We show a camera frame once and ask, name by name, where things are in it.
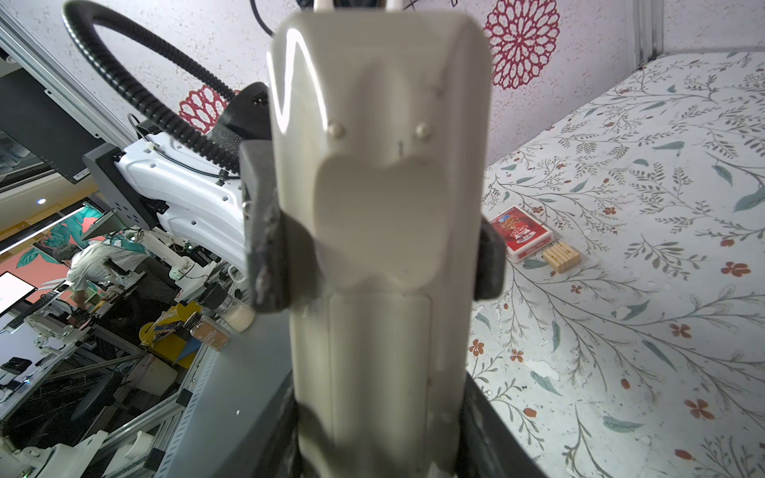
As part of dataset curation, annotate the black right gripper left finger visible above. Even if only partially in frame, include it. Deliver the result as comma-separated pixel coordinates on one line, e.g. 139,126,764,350
262,388,302,478

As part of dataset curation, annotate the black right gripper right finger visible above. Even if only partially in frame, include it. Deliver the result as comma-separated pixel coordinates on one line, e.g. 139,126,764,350
456,374,546,478

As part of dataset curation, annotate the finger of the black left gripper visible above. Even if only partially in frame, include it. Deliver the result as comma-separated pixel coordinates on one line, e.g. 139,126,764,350
239,139,290,313
474,218,506,301

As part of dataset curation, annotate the beige remote control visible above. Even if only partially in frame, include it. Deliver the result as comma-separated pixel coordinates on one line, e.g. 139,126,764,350
267,9,492,477

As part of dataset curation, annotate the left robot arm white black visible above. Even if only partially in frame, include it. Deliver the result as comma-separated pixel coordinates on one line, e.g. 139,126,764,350
85,78,505,319

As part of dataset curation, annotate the red card box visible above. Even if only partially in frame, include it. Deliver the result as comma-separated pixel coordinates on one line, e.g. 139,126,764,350
490,206,553,264

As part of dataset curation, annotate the small wooden block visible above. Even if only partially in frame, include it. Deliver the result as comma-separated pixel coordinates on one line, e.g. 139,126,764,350
542,241,582,274

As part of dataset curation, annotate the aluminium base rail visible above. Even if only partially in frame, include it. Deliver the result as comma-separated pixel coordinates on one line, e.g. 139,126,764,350
0,343,216,478

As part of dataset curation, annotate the black corrugated left cable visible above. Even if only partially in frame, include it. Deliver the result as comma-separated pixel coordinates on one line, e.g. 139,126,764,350
62,0,240,174

